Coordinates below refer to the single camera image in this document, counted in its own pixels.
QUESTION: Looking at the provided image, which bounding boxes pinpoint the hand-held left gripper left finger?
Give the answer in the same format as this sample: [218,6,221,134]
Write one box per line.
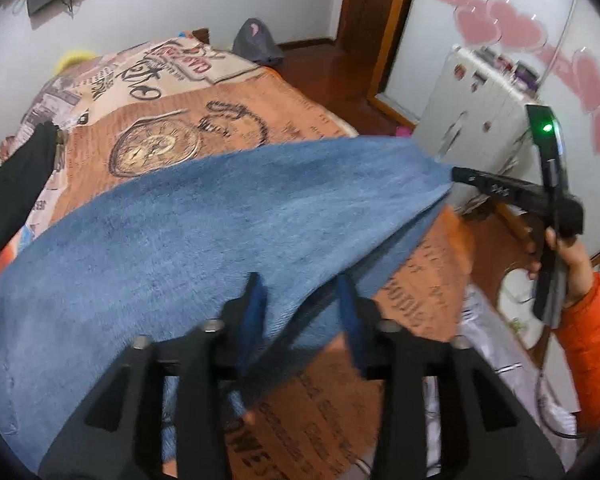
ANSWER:
[39,272,270,480]

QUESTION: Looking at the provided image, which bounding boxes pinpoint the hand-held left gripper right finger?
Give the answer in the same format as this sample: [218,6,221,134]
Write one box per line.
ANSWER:
[336,275,566,480]

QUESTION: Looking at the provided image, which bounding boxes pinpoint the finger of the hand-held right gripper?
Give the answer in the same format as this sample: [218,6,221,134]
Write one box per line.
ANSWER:
[450,166,548,207]

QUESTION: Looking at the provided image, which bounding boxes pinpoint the blue denim pants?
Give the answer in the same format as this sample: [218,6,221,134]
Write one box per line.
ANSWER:
[0,136,453,476]

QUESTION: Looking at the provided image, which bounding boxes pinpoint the person's right forearm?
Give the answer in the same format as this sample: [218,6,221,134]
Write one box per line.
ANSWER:
[552,272,600,436]

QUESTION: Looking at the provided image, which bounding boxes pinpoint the person's right hand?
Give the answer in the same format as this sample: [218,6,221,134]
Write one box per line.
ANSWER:
[525,227,596,308]

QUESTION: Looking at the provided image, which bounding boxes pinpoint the white cabinet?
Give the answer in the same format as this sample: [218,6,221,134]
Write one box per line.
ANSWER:
[412,45,546,211]

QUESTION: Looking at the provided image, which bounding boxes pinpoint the white round object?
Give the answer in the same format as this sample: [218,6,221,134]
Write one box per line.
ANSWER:
[497,265,548,351]

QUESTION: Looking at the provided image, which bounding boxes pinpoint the printed blanket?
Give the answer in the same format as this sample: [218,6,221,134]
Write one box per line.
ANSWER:
[0,37,476,480]

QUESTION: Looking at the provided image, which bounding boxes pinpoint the grey bag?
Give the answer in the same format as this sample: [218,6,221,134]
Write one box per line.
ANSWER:
[231,17,286,67]

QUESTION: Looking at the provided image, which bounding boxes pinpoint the black cloth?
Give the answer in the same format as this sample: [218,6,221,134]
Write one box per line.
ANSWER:
[0,122,63,266]

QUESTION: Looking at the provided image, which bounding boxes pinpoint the yellow foam tube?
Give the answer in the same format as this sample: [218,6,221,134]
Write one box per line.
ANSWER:
[55,50,98,73]

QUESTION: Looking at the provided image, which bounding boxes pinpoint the pink heart wall decoration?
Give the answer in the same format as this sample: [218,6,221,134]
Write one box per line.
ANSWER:
[420,0,600,156]

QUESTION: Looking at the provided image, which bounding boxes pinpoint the black cable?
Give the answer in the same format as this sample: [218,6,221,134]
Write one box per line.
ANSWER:
[535,325,588,441]

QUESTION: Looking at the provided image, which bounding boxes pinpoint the wooden door frame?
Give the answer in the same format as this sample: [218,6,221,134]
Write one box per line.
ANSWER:
[337,0,426,126]

